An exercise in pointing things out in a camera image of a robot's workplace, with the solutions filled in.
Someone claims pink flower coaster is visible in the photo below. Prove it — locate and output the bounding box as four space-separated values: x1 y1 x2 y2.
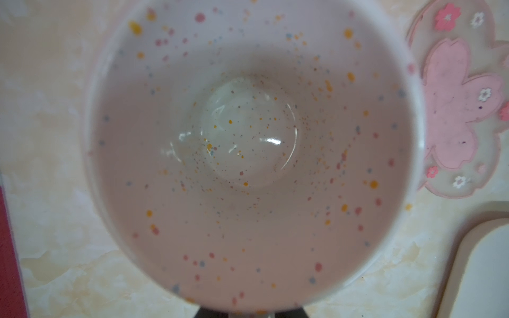
407 1 508 199

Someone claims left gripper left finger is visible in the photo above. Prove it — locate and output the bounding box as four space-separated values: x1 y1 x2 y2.
194 307 229 318

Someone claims clear plastic tray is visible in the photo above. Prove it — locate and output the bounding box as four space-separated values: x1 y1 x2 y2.
437 218 508 317

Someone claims white mug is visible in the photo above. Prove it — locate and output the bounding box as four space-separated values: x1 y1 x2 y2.
81 1 425 314

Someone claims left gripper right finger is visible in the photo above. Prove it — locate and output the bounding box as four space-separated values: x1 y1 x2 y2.
275 307 308 318

